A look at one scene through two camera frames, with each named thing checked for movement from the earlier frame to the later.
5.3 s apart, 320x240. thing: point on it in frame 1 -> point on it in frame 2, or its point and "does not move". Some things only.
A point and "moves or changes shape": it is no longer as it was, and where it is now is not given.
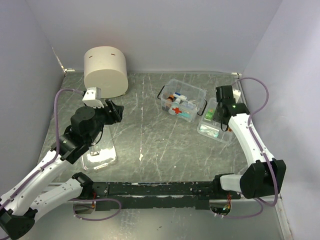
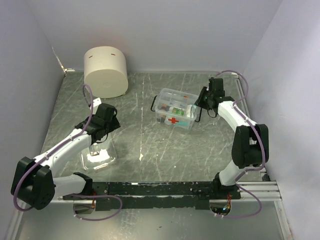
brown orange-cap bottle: (170, 98) -> (165, 107)
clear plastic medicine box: (182, 100) moves or changes shape
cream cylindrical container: (106, 67) does not move
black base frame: (154, 195) does not move
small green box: (209, 114) moves or changes shape
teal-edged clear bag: (187, 115) -> (182, 123)
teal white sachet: (209, 130) -> (190, 110)
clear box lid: (101, 154) does not move
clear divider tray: (209, 128) -> (177, 102)
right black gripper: (216, 118) -> (199, 102)
